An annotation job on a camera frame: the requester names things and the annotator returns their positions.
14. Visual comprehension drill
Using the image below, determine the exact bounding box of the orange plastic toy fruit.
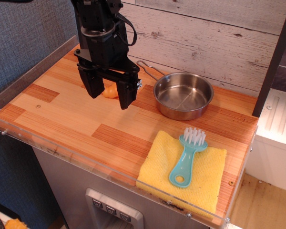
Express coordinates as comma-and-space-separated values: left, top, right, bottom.
102, 83, 118, 98

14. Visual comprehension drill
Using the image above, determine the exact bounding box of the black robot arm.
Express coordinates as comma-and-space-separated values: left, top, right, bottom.
72, 0, 142, 109

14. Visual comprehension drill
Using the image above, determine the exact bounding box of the yellow folded cloth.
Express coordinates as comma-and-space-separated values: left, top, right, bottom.
136, 131, 227, 218

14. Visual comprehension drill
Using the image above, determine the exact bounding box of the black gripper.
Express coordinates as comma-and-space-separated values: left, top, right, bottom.
74, 21, 142, 110

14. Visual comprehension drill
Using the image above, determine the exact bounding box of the silver dispenser panel with buttons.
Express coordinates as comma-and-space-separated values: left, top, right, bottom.
85, 188, 144, 229

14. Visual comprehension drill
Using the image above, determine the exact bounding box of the clear acrylic table guard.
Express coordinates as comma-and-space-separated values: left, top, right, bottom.
0, 108, 258, 228

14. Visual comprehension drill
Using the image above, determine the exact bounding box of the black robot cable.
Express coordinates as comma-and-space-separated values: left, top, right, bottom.
115, 13, 137, 47

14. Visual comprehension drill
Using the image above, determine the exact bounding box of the orange object bottom left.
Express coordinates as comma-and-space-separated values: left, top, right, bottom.
5, 219, 28, 229

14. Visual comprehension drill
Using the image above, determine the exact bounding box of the teal brush with white bristles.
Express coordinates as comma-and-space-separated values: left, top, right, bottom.
169, 127, 208, 188

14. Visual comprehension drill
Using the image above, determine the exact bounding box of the dark vertical post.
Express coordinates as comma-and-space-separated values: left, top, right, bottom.
252, 19, 286, 117

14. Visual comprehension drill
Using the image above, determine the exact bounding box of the silver pot with wire handle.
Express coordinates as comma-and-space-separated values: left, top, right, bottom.
137, 60, 214, 121

